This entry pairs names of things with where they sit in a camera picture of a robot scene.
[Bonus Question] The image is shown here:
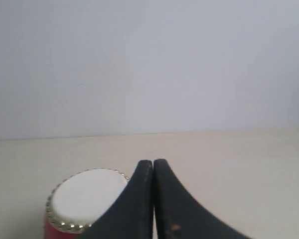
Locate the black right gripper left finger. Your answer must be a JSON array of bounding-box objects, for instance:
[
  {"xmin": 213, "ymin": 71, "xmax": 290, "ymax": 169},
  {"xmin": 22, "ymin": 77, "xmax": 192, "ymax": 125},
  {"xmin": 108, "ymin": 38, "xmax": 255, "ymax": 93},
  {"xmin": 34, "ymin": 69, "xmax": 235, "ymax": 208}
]
[{"xmin": 79, "ymin": 160, "xmax": 153, "ymax": 239}]

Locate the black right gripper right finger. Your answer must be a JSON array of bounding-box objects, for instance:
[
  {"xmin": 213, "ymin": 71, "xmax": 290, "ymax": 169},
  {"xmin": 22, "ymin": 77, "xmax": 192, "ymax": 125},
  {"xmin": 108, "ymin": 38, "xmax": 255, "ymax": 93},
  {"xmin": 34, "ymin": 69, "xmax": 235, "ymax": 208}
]
[{"xmin": 153, "ymin": 159, "xmax": 248, "ymax": 239}]

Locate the red small drum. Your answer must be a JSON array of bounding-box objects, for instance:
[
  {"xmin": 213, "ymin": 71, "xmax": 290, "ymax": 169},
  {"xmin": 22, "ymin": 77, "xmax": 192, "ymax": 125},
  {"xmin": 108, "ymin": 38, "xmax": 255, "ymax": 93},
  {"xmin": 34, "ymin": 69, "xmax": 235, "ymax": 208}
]
[{"xmin": 44, "ymin": 168, "xmax": 129, "ymax": 239}]

